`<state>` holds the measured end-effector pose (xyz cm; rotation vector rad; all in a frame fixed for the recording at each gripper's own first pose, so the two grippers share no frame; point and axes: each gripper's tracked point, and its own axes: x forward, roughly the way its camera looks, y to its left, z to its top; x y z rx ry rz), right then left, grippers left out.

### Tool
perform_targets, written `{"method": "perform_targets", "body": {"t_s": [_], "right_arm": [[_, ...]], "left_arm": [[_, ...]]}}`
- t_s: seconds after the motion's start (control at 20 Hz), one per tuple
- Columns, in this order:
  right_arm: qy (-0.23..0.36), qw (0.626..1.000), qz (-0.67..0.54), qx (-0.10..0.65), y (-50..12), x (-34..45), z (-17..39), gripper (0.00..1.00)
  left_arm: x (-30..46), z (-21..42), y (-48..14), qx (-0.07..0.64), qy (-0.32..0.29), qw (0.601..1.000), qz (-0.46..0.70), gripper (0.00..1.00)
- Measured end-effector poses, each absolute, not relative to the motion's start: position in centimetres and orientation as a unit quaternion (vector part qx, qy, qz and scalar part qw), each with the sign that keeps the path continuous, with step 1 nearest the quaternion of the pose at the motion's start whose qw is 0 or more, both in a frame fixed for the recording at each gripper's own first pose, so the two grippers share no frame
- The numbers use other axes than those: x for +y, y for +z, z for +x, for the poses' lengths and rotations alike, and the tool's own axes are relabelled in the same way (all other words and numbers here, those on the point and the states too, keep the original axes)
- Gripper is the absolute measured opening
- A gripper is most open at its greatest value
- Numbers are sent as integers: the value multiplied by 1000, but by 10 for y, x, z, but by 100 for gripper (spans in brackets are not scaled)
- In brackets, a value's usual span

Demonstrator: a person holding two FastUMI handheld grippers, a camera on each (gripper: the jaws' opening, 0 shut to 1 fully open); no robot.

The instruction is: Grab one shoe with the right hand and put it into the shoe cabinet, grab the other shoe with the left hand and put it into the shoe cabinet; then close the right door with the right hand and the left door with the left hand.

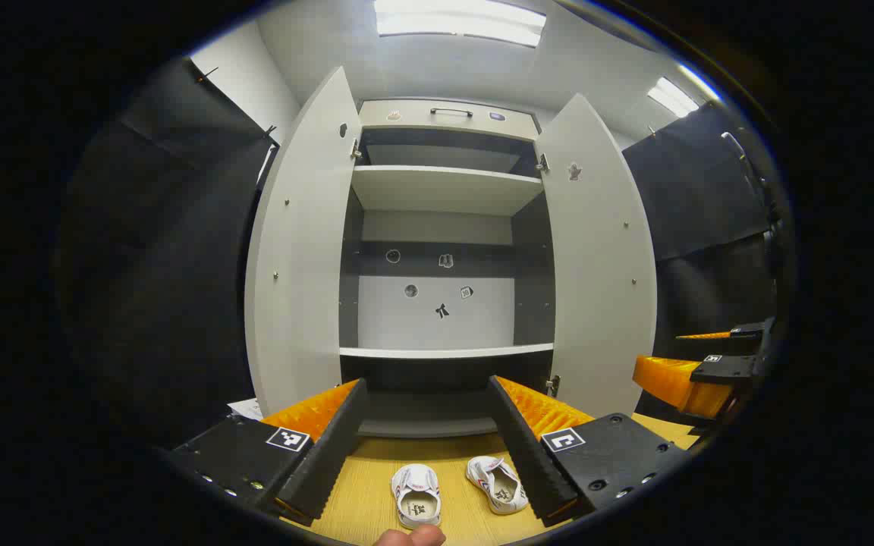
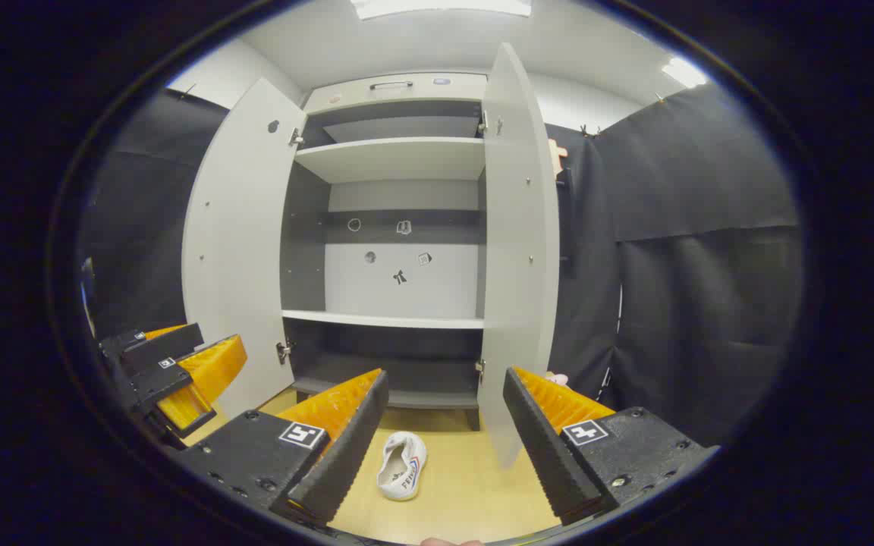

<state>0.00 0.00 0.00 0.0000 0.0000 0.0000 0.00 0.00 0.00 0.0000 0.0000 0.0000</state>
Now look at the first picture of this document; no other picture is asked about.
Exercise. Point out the white cabinet drawer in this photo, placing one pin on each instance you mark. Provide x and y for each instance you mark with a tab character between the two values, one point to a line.
407	125

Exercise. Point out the ceiling light panel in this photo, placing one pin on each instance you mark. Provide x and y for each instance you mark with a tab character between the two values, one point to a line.
460	23
672	97

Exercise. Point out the white shoe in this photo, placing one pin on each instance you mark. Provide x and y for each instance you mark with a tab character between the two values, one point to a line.
416	500
498	485

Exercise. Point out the white paper stack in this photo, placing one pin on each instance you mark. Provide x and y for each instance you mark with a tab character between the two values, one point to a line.
246	409

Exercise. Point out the white shoe cabinet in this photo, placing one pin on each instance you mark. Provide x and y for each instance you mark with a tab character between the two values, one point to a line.
437	318

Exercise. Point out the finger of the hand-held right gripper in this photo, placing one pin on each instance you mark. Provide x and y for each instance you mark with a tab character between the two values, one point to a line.
752	334
721	369

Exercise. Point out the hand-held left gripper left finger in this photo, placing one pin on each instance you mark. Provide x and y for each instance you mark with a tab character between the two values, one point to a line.
331	447

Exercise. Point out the white shoe cabinet door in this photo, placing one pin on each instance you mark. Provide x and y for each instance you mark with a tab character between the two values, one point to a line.
300	250
596	280

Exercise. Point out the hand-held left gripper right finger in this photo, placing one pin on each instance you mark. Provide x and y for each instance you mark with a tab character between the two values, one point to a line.
528	447

